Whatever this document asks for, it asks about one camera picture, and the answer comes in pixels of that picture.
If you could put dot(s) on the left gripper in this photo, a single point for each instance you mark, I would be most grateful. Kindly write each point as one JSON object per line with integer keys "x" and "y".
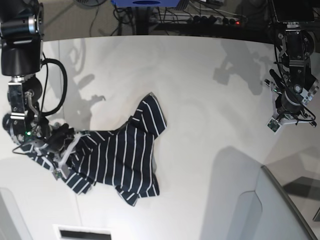
{"x": 286, "y": 102}

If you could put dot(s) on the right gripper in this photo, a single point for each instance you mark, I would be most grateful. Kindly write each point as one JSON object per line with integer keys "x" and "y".
{"x": 57, "y": 138}

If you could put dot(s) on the navy white striped t-shirt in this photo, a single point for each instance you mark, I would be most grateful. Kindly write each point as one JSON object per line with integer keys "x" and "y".
{"x": 122, "y": 158}

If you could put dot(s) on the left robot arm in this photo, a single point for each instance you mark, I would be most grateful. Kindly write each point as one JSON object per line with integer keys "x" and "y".
{"x": 293, "y": 46}

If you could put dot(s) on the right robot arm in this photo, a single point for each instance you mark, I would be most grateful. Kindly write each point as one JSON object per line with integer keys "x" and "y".
{"x": 21, "y": 58}

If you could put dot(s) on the black power strip red light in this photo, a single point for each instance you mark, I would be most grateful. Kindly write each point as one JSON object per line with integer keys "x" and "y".
{"x": 214, "y": 20}

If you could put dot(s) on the blue box on stand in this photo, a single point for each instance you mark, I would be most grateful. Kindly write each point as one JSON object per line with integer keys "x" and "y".
{"x": 146, "y": 3}

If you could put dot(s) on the black stand pole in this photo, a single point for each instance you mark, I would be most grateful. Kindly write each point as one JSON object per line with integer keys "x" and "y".
{"x": 142, "y": 19}

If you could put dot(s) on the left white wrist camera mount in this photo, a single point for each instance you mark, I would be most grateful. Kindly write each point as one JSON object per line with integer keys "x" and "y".
{"x": 285, "y": 118}

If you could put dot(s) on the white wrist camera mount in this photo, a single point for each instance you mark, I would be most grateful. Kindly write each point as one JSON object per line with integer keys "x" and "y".
{"x": 285, "y": 118}
{"x": 61, "y": 164}

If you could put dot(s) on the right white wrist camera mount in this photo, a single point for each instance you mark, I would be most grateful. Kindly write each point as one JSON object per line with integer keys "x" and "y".
{"x": 61, "y": 164}

